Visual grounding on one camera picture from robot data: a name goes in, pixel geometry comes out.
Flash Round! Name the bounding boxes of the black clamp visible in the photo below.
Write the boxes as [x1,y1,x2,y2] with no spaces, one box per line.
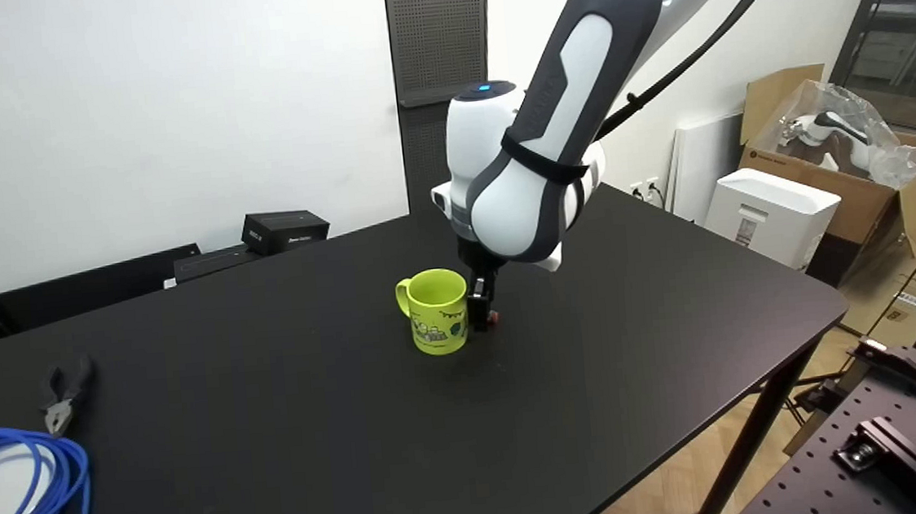
[845,335,916,420]

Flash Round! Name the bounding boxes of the green mug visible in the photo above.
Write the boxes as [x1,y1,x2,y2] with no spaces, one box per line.
[393,266,473,358]

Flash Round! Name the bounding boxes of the white appliance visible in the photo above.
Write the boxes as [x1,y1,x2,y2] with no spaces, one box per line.
[699,161,848,278]

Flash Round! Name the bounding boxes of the clear plastic bag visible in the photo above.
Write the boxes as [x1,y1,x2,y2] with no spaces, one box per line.
[771,72,916,199]

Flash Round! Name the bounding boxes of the flat black box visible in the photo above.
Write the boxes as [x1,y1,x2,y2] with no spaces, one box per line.
[171,242,265,285]

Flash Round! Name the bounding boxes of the open cardboard box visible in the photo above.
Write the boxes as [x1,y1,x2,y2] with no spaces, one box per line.
[731,56,916,294]

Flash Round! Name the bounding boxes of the black bracket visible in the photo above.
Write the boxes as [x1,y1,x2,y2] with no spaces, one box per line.
[829,414,916,514]

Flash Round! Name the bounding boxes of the black pliers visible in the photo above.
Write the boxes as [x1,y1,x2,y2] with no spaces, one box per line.
[37,354,102,438]

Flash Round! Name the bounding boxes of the stack of white boards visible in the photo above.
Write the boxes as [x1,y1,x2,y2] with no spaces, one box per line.
[659,111,754,225]

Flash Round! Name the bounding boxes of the dark grey perforated panel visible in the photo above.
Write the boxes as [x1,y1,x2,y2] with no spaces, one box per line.
[384,0,507,215]

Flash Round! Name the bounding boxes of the small black box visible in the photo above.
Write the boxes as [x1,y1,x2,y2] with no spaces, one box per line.
[240,208,332,257]

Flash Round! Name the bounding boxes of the wall socket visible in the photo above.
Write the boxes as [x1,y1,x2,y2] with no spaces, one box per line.
[628,178,663,205]

